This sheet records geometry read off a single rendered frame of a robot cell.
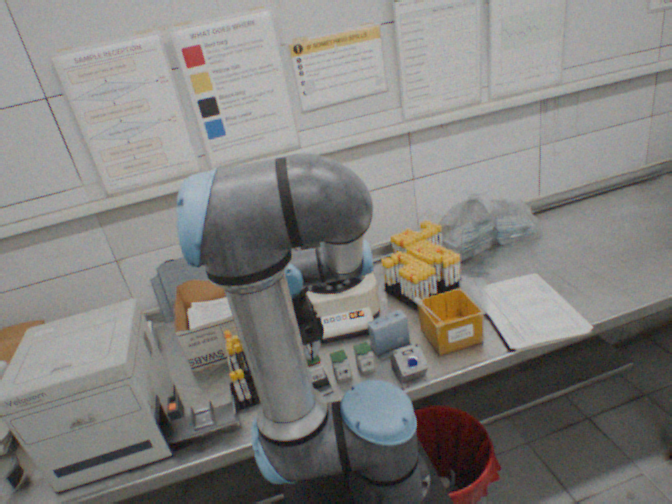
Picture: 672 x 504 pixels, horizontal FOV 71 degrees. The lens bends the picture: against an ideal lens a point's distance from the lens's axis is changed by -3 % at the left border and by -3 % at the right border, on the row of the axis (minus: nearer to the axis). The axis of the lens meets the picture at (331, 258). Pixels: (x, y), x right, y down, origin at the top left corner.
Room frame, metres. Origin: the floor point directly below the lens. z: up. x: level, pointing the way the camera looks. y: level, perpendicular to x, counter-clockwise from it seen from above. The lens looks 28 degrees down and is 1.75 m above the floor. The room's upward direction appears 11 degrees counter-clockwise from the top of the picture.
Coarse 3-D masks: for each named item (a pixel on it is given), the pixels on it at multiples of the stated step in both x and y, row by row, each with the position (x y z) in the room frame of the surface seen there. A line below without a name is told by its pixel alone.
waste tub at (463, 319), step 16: (432, 304) 1.10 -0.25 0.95; (448, 304) 1.11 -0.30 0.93; (464, 304) 1.09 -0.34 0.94; (432, 320) 1.00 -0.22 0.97; (448, 320) 1.10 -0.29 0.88; (464, 320) 0.98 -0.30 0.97; (480, 320) 0.99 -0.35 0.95; (432, 336) 1.01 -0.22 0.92; (448, 336) 0.98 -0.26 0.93; (464, 336) 0.98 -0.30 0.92; (480, 336) 0.99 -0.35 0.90; (448, 352) 0.98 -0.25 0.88
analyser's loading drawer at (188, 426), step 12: (192, 408) 0.89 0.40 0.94; (204, 408) 0.90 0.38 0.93; (216, 408) 0.90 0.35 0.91; (228, 408) 0.89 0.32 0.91; (180, 420) 0.88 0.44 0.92; (192, 420) 0.85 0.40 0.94; (216, 420) 0.86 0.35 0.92; (228, 420) 0.85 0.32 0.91; (168, 432) 0.85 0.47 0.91; (180, 432) 0.84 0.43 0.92; (192, 432) 0.84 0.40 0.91; (204, 432) 0.84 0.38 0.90
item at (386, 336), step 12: (396, 312) 1.07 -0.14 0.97; (372, 324) 1.04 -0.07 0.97; (384, 324) 1.02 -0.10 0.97; (396, 324) 1.03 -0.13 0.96; (372, 336) 1.03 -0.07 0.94; (384, 336) 1.02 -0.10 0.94; (396, 336) 1.03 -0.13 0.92; (408, 336) 1.04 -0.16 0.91; (372, 348) 1.04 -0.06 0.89; (384, 348) 1.02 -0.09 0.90; (396, 348) 1.03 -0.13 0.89
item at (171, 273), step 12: (168, 264) 1.44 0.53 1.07; (180, 264) 1.45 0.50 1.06; (156, 276) 1.44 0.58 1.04; (168, 276) 1.44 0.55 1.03; (180, 276) 1.44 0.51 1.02; (192, 276) 1.44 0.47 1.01; (204, 276) 1.45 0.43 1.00; (156, 288) 1.43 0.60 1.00; (168, 288) 1.43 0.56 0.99; (168, 300) 1.42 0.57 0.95; (168, 312) 1.41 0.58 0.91
